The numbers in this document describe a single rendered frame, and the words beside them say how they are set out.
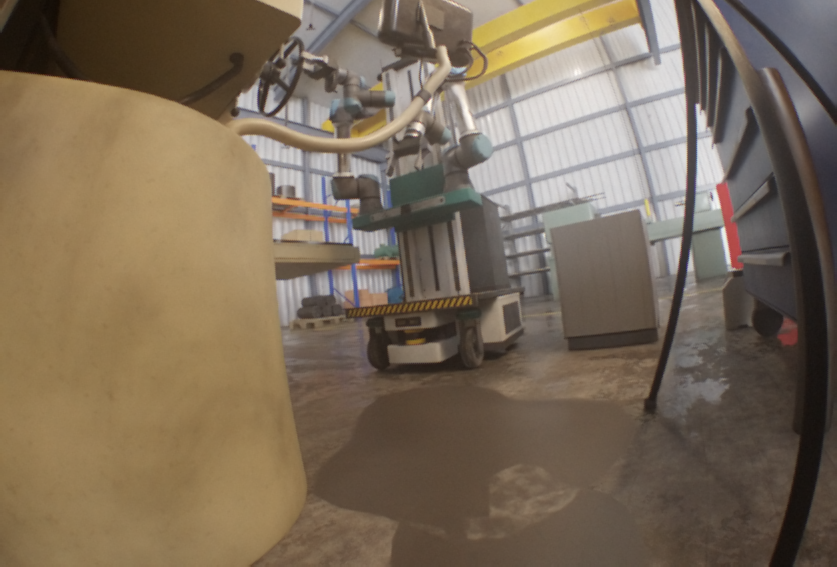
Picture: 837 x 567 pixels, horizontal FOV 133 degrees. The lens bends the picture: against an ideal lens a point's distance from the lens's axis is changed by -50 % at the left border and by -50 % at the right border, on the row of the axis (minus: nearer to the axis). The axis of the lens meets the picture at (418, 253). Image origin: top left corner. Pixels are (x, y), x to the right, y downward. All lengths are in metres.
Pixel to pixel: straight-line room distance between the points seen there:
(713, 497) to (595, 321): 1.17
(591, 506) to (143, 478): 0.54
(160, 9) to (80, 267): 0.75
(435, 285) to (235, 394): 1.52
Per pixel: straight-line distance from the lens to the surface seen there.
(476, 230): 1.92
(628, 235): 1.57
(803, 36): 0.88
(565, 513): 0.55
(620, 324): 1.59
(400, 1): 1.16
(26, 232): 0.41
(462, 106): 1.68
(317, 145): 0.80
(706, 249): 5.68
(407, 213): 1.71
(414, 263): 1.88
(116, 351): 0.40
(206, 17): 1.03
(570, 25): 9.53
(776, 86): 0.70
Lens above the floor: 0.32
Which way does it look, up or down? 7 degrees up
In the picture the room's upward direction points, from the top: 7 degrees counter-clockwise
